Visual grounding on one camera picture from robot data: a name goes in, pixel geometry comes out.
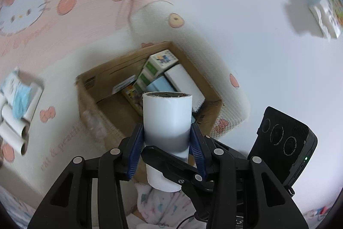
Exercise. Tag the white ribbed pack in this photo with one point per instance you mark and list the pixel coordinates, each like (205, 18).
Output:
(185, 84)

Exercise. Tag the cream carton with blue print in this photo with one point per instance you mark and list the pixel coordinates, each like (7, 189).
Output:
(163, 60)

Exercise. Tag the blue face mask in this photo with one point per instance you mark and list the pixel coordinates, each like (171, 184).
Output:
(20, 100)

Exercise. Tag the flat white packet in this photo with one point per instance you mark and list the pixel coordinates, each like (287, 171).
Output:
(123, 85)

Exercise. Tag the colourful printed paper pack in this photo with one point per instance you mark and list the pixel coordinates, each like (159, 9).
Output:
(328, 14)

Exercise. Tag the colourful printed small box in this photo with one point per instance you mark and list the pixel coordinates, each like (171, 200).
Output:
(132, 97)

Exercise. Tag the light blue box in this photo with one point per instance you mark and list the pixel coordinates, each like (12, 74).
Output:
(160, 84)

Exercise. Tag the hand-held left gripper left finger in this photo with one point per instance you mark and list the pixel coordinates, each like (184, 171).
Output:
(135, 148)

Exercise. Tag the pile of paper tubes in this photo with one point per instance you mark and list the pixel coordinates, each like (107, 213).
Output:
(13, 137)

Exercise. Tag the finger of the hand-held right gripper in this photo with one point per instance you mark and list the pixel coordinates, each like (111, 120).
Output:
(166, 162)

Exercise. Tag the white cardboard tube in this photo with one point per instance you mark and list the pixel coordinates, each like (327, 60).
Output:
(167, 116)

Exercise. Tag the brown cardboard box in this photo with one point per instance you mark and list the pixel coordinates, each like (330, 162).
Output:
(112, 111)

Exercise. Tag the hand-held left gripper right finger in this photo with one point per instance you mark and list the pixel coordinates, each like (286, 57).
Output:
(198, 154)

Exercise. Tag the pink and white printed mat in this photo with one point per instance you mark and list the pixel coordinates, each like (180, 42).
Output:
(80, 30)

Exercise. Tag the green and white carton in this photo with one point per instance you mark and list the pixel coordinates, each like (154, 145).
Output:
(143, 81)

